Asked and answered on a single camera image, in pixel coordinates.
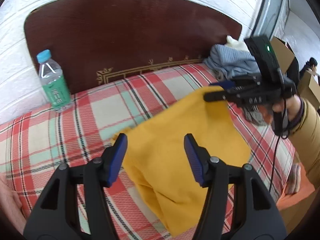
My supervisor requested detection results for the black cable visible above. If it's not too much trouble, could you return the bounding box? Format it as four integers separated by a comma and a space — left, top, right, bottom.
268, 97, 288, 193

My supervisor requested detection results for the grey checked garment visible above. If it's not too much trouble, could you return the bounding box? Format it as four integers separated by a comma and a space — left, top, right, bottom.
243, 104, 266, 126

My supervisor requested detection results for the cardboard box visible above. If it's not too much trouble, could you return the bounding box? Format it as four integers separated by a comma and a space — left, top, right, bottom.
297, 74, 320, 111
270, 36, 297, 76

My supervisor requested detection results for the orange bed sheet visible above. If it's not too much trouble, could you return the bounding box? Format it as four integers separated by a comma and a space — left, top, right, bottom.
276, 160, 317, 212

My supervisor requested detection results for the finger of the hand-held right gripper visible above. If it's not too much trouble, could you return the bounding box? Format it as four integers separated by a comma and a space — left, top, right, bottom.
203, 89, 242, 103
208, 80, 235, 91

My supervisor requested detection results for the pale green garment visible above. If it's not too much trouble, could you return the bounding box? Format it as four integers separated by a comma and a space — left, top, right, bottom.
225, 35, 251, 53

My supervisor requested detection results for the person's right hand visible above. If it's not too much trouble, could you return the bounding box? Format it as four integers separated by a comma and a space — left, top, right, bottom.
260, 94, 303, 128

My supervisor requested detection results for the yellow t-shirt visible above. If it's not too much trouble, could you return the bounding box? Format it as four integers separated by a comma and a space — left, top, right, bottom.
111, 86, 252, 238

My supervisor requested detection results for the red plaid bed blanket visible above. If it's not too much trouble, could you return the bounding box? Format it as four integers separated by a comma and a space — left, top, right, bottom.
0, 64, 297, 240

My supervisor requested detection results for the pink knitted cloth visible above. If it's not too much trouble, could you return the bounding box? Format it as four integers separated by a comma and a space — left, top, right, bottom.
285, 163, 303, 196

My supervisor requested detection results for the person's right forearm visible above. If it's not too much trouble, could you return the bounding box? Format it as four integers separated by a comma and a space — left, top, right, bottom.
287, 99, 320, 188

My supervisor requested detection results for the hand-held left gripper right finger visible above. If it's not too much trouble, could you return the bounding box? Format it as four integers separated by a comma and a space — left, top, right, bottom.
184, 134, 288, 240

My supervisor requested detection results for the light blue knit sweater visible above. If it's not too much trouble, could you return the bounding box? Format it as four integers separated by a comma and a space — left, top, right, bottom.
203, 44, 260, 80

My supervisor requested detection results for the brown wooden headboard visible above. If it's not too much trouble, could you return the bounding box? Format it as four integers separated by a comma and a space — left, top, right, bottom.
24, 0, 243, 96

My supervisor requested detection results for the clear water bottle green label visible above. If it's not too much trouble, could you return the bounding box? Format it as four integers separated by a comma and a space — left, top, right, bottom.
37, 49, 74, 113

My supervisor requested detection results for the glass door with drawing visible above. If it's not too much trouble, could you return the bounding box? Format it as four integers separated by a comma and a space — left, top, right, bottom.
250, 0, 291, 46

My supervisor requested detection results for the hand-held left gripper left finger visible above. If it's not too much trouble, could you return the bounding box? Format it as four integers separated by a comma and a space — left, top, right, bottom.
23, 133, 128, 240

